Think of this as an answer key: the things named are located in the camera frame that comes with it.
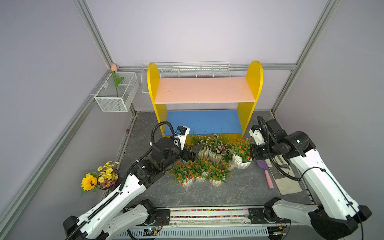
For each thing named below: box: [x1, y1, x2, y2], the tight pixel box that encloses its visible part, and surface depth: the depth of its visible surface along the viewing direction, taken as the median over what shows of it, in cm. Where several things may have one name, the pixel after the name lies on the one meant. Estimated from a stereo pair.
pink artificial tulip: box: [111, 63, 125, 97], surface depth 91 cm
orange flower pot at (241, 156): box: [232, 138, 253, 170], surface depth 64 cm
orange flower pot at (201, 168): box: [192, 157, 212, 183], surface depth 77 cm
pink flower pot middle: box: [197, 134, 212, 158], surface depth 85 cm
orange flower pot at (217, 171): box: [202, 157, 233, 187], surface depth 75 cm
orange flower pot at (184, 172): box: [169, 159, 197, 188], surface depth 75 cm
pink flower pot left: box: [185, 134, 209, 159], surface depth 86 cm
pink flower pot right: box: [208, 133, 229, 163], surface depth 84 cm
